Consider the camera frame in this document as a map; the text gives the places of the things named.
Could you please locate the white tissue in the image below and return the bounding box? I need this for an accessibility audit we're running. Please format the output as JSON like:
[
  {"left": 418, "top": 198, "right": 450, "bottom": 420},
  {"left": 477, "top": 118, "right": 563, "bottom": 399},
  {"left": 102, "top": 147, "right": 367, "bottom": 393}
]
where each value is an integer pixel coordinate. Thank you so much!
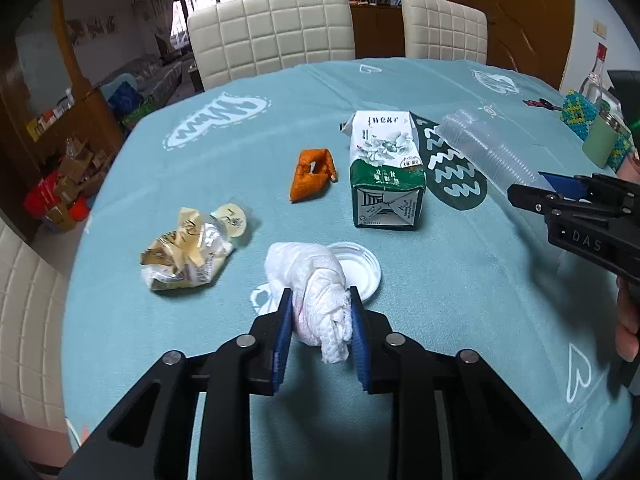
[{"left": 263, "top": 241, "right": 351, "bottom": 365}]

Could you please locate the person's right hand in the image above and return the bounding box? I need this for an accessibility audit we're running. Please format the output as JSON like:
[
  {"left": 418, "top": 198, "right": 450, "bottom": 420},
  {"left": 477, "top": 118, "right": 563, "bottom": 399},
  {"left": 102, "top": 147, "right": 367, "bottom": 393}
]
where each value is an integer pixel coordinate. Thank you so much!
[{"left": 615, "top": 281, "right": 640, "bottom": 362}]

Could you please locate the pile of cardboard boxes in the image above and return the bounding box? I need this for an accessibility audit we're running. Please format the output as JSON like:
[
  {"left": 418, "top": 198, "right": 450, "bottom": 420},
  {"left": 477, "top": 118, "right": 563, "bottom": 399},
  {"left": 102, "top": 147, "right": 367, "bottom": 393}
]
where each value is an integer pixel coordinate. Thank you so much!
[{"left": 22, "top": 134, "right": 115, "bottom": 234}]

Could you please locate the teal and yellow beaded box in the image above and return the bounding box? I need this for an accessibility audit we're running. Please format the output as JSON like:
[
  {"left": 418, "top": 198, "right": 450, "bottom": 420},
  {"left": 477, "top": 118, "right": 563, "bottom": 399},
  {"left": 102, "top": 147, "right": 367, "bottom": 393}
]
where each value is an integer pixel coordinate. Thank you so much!
[{"left": 561, "top": 89, "right": 634, "bottom": 172}]

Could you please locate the wooden sideboard cabinet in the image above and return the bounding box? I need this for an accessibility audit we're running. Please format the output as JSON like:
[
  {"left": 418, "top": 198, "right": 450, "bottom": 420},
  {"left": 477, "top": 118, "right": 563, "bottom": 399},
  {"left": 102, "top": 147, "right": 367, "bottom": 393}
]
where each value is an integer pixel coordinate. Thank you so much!
[{"left": 349, "top": 0, "right": 406, "bottom": 59}]

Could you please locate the glass bottle with red cap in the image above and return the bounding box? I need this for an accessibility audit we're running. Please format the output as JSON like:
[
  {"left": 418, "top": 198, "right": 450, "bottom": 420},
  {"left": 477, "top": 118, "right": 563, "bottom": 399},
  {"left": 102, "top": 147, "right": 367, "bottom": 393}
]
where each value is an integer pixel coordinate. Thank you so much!
[{"left": 579, "top": 42, "right": 612, "bottom": 107}]

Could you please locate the grey sofa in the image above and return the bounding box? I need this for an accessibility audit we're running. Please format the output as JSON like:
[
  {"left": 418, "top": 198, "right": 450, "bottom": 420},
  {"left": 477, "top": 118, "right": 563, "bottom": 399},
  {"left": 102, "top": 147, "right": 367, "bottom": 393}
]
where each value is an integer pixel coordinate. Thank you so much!
[{"left": 99, "top": 52, "right": 197, "bottom": 107}]

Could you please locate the brown wooden door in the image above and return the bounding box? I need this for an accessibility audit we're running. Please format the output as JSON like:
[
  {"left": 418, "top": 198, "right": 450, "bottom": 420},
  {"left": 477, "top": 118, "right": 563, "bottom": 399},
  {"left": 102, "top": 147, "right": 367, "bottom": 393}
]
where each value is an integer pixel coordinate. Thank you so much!
[{"left": 400, "top": 0, "right": 577, "bottom": 92}]

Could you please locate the barred window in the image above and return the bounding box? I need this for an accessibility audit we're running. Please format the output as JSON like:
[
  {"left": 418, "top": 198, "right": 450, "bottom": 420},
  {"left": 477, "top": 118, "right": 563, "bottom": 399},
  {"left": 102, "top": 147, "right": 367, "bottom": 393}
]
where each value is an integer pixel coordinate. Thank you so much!
[{"left": 171, "top": 0, "right": 262, "bottom": 44}]

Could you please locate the green cup with metal lid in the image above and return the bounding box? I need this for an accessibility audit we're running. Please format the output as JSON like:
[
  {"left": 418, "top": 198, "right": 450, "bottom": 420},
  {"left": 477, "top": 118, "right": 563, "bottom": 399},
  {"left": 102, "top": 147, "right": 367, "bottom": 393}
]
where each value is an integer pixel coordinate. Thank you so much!
[{"left": 581, "top": 112, "right": 624, "bottom": 169}]

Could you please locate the gold and white crumpled wrapper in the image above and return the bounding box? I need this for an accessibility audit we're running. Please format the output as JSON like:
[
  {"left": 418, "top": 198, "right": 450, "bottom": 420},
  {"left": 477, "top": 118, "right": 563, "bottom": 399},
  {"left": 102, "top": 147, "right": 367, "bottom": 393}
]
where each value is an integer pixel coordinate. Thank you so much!
[{"left": 139, "top": 207, "right": 236, "bottom": 292}]

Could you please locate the white quilted chair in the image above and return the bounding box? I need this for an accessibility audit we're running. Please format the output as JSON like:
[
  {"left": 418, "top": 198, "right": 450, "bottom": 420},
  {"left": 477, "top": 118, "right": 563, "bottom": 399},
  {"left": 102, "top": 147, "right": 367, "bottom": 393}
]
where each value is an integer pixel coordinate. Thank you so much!
[
  {"left": 0, "top": 219, "right": 69, "bottom": 392},
  {"left": 401, "top": 0, "right": 489, "bottom": 65},
  {"left": 187, "top": 0, "right": 356, "bottom": 92}
]

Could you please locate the small jelly cup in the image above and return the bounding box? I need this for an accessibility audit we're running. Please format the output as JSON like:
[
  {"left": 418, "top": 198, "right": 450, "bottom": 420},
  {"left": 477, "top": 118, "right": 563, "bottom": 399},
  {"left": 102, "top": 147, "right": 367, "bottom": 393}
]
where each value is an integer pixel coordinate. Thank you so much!
[{"left": 209, "top": 203, "right": 250, "bottom": 247}]

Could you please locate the green and white carton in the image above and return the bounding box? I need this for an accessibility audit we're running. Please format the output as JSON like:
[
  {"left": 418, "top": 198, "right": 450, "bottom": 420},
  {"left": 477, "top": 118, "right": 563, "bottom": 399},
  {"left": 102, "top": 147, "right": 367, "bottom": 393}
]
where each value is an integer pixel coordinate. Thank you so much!
[{"left": 339, "top": 109, "right": 428, "bottom": 231}]

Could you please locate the round clear plastic lid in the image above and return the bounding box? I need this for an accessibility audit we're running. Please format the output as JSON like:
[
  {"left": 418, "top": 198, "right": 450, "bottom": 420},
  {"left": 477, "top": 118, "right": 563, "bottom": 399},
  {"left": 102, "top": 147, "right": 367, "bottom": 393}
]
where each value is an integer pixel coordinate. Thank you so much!
[{"left": 249, "top": 241, "right": 382, "bottom": 319}]

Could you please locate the teal printed tablecloth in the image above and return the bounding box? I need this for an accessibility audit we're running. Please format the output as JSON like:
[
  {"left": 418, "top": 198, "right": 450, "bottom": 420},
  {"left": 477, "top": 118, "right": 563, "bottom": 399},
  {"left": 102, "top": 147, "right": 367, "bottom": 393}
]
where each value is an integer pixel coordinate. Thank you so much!
[{"left": 62, "top": 57, "right": 640, "bottom": 480}]

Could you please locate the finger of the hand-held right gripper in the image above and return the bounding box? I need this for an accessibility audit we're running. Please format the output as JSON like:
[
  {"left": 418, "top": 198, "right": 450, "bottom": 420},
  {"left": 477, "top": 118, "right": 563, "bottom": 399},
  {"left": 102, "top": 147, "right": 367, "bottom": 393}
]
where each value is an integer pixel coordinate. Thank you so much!
[
  {"left": 507, "top": 183, "right": 592, "bottom": 216},
  {"left": 538, "top": 172, "right": 606, "bottom": 197}
]

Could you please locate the orange crumpled wrapper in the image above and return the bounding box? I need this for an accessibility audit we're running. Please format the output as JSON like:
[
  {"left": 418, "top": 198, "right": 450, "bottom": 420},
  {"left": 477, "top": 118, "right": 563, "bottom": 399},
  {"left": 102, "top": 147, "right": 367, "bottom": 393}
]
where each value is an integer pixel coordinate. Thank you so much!
[{"left": 289, "top": 148, "right": 339, "bottom": 205}]

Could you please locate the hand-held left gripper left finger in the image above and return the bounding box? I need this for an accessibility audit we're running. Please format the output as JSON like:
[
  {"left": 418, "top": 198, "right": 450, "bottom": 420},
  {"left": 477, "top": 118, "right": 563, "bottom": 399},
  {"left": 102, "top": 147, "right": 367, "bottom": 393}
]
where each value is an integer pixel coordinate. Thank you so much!
[{"left": 57, "top": 287, "right": 296, "bottom": 480}]

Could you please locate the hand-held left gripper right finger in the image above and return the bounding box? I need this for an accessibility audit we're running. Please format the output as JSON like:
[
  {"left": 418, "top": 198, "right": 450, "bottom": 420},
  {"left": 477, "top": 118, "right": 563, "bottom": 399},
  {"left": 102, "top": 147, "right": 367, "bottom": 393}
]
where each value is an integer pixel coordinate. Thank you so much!
[{"left": 347, "top": 285, "right": 583, "bottom": 480}]

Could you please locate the stack of clear plastic cups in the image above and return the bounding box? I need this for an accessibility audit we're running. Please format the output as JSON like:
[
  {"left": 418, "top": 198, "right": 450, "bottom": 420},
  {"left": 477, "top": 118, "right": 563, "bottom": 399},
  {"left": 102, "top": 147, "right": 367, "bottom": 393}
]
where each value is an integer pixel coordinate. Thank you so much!
[{"left": 434, "top": 107, "right": 552, "bottom": 197}]

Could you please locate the blue bag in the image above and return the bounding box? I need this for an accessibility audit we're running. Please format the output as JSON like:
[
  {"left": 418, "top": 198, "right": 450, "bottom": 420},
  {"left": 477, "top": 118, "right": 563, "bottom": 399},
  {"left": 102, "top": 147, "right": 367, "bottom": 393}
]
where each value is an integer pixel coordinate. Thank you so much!
[{"left": 107, "top": 82, "right": 144, "bottom": 117}]

